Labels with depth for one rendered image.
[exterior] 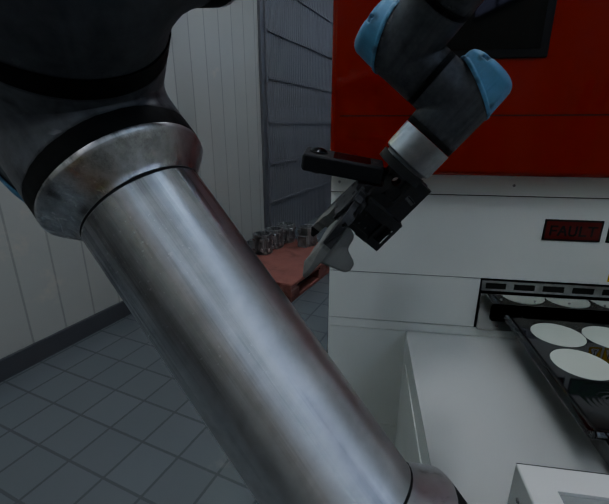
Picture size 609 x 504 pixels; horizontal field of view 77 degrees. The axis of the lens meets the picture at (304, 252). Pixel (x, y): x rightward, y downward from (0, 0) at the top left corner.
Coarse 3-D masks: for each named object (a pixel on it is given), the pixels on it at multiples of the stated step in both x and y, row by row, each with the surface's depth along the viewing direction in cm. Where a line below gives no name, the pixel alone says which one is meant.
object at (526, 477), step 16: (512, 480) 43; (528, 480) 41; (544, 480) 41; (560, 480) 41; (576, 480) 41; (592, 480) 41; (608, 480) 41; (512, 496) 43; (528, 496) 39; (544, 496) 39; (560, 496) 39; (576, 496) 39; (592, 496) 39; (608, 496) 39
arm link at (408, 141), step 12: (396, 132) 52; (408, 132) 49; (420, 132) 48; (396, 144) 50; (408, 144) 49; (420, 144) 48; (432, 144) 48; (396, 156) 51; (408, 156) 49; (420, 156) 49; (432, 156) 49; (444, 156) 50; (408, 168) 50; (420, 168) 50; (432, 168) 50
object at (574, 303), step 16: (480, 304) 92; (512, 304) 90; (528, 304) 90; (544, 304) 89; (560, 304) 89; (576, 304) 88; (592, 304) 87; (608, 304) 87; (480, 320) 93; (496, 320) 93
